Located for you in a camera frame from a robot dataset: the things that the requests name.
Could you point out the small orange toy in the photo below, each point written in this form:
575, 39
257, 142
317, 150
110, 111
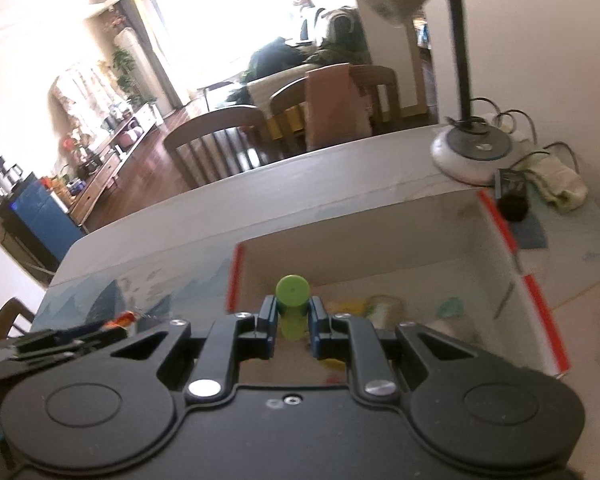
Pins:
122, 319

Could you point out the floral cloth cover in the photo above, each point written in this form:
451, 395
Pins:
80, 95

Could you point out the grey desk lamp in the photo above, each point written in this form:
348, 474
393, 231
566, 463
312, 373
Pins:
472, 152

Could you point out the pale yellow cloth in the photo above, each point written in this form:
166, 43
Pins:
560, 185

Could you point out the dark grey curtain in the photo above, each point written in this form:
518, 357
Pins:
165, 60

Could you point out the wooden dining chair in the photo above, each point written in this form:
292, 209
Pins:
380, 80
210, 122
10, 312

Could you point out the white cardboard box red edges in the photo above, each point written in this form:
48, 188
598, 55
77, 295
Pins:
370, 255

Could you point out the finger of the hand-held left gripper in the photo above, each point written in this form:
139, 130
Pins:
65, 336
60, 351

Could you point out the green potted plant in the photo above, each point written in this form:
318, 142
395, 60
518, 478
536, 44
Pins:
125, 65

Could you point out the blue cabinet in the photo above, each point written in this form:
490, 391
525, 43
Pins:
45, 215

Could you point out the green toy tube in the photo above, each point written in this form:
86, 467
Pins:
292, 295

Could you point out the dark clothes pile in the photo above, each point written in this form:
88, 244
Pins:
280, 55

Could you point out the coffee table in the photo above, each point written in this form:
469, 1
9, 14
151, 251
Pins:
220, 85

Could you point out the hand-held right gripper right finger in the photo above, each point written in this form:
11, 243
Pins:
319, 327

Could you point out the wooden sideboard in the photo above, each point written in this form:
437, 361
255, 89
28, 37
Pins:
100, 185

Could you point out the green lid jar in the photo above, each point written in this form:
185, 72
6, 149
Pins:
386, 310

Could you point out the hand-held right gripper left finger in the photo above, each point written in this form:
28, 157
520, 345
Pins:
269, 327

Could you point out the pink towel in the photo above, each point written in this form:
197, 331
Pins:
335, 110

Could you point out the black power adapter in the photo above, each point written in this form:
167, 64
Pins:
512, 200

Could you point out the white standing air conditioner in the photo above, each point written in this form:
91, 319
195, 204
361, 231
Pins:
130, 40

